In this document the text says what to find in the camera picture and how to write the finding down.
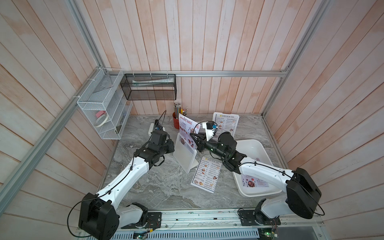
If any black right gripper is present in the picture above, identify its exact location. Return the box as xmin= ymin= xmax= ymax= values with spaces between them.
xmin=191 ymin=132 xmax=228 ymax=162

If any white menu holder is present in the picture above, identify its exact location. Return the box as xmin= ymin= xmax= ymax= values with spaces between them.
xmin=173 ymin=133 xmax=199 ymax=174
xmin=211 ymin=111 xmax=240 ymax=139

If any special menu sheet top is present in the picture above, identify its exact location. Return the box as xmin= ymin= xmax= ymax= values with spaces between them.
xmin=179 ymin=114 xmax=201 ymax=149

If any special menu sheet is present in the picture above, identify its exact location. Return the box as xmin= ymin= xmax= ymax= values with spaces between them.
xmin=179 ymin=114 xmax=201 ymax=149
xmin=242 ymin=175 xmax=269 ymax=188

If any Dim Sum Inn menu front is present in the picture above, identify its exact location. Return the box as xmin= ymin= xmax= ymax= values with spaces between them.
xmin=191 ymin=157 xmax=222 ymax=194

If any dim sum inn menu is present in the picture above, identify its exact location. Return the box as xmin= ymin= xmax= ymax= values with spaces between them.
xmin=191 ymin=157 xmax=222 ymax=194
xmin=214 ymin=115 xmax=238 ymax=138

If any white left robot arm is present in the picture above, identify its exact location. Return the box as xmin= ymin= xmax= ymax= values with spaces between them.
xmin=79 ymin=130 xmax=175 ymax=240

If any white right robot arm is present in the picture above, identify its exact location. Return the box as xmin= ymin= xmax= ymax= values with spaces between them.
xmin=190 ymin=132 xmax=322 ymax=225

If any Dim Sum Inn menu right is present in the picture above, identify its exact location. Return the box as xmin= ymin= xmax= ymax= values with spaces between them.
xmin=214 ymin=115 xmax=238 ymax=138

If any special menu sheet in tray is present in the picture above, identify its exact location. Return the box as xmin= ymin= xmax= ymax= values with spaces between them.
xmin=242 ymin=175 xmax=269 ymax=188

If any red metal pen cup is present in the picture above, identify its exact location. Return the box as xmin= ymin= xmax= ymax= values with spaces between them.
xmin=173 ymin=113 xmax=180 ymax=130

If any pencils and pens bundle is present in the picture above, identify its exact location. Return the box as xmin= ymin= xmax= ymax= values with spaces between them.
xmin=174 ymin=103 xmax=189 ymax=118

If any white tape roll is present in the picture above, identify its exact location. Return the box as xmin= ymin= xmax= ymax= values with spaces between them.
xmin=94 ymin=114 xmax=109 ymax=128

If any white plastic tray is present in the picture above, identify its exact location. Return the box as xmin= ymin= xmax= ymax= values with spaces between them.
xmin=233 ymin=140 xmax=282 ymax=198

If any black mesh basket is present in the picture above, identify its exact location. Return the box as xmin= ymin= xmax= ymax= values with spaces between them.
xmin=120 ymin=73 xmax=178 ymax=101

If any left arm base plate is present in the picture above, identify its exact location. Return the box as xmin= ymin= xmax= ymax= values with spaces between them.
xmin=122 ymin=212 xmax=162 ymax=230

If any white wire mesh shelf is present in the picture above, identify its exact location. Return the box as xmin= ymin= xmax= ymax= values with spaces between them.
xmin=77 ymin=68 xmax=133 ymax=140

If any aluminium front rail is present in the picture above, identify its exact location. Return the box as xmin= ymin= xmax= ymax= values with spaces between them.
xmin=109 ymin=209 xmax=331 ymax=240

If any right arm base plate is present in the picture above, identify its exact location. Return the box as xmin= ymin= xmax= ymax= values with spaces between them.
xmin=237 ymin=209 xmax=281 ymax=227

